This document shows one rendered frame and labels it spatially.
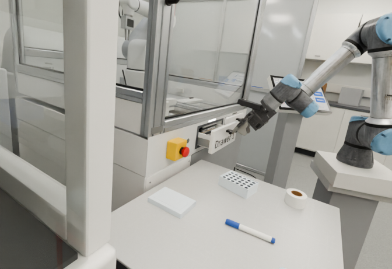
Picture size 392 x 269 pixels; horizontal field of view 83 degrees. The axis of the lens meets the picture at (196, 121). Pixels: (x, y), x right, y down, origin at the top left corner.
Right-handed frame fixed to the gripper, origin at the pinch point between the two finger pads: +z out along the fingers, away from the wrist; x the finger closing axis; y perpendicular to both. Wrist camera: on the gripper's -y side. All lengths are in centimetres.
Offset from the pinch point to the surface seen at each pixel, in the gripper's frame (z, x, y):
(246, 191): 0.1, -28.6, 21.8
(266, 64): -14, 166, -50
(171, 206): 10, -51, 10
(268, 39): -34, 166, -68
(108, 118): -22, -81, -3
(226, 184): 5.7, -27.2, 15.8
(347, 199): -11, 19, 57
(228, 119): 6.2, 18.7, -9.0
